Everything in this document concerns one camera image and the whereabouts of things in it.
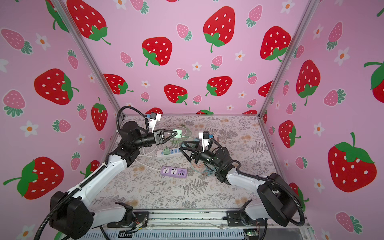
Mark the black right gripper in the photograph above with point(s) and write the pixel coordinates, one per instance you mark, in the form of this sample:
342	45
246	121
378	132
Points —
196	153

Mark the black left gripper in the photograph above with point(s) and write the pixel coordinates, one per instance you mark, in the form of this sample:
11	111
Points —
158	137

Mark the light green charger plug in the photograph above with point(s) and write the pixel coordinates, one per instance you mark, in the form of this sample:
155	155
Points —
166	151

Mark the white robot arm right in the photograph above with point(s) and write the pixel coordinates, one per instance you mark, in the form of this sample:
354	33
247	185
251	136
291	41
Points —
279	202

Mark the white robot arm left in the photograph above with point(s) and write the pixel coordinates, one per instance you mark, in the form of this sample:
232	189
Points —
70	213

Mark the white blue power strip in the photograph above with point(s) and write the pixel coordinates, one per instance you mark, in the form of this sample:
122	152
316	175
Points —
174	152

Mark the purple power strip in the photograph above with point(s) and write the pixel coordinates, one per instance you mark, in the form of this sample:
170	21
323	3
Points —
174	172

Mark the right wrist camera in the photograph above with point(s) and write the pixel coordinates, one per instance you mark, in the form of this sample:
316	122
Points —
206	140

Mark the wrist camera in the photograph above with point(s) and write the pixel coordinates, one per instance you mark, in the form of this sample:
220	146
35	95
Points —
153	118
206	140

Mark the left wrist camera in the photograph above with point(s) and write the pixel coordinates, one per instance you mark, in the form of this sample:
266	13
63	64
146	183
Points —
153	118

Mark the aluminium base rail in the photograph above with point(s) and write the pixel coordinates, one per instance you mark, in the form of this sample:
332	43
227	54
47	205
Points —
199	224

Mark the aluminium corner post left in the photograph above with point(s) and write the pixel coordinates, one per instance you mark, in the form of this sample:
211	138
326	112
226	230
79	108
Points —
87	54

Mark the aluminium corner post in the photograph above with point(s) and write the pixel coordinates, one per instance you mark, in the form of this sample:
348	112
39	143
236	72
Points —
87	54
300	30

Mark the aluminium corner post right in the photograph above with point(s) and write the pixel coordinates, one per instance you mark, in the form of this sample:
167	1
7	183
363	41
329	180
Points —
300	30

